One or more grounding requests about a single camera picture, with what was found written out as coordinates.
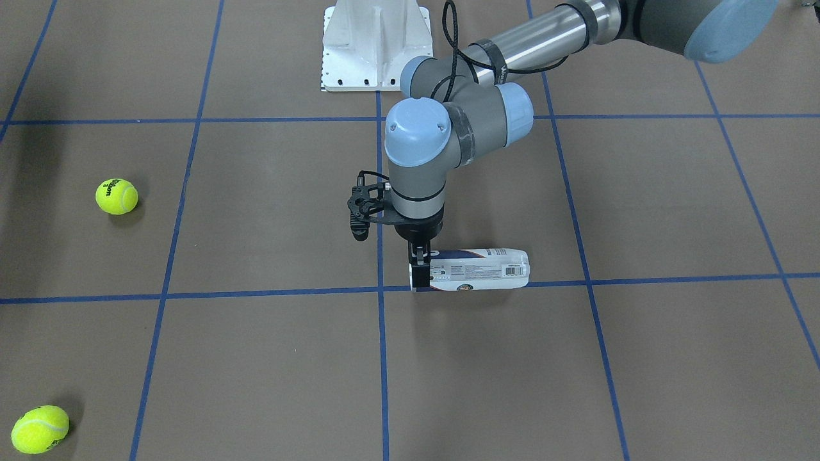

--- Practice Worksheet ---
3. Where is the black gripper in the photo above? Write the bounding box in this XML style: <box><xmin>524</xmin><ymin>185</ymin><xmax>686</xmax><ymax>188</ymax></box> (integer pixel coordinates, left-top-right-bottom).
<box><xmin>393</xmin><ymin>216</ymin><xmax>443</xmax><ymax>291</ymax></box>

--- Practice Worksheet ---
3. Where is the white tennis ball can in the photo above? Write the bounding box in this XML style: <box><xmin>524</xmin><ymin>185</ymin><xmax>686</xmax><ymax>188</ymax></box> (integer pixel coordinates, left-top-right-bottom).
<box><xmin>408</xmin><ymin>248</ymin><xmax>530</xmax><ymax>291</ymax></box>

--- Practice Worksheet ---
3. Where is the yellow tennis ball Wilson 3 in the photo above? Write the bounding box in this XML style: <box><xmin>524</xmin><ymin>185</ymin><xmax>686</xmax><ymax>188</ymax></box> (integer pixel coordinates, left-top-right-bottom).
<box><xmin>95</xmin><ymin>178</ymin><xmax>140</xmax><ymax>216</ymax></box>

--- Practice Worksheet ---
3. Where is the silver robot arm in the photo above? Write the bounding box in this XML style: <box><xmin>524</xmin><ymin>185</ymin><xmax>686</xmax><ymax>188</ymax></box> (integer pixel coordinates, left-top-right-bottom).
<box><xmin>377</xmin><ymin>1</ymin><xmax>777</xmax><ymax>291</ymax></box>

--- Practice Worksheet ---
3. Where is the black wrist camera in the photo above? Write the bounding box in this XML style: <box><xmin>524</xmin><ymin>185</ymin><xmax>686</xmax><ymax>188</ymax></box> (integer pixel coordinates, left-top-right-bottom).
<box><xmin>347</xmin><ymin>180</ymin><xmax>386</xmax><ymax>242</ymax></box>

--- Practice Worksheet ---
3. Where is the white pedestal column base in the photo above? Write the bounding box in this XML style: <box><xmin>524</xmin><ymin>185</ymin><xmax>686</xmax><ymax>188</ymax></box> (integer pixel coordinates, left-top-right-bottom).
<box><xmin>320</xmin><ymin>1</ymin><xmax>433</xmax><ymax>92</ymax></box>

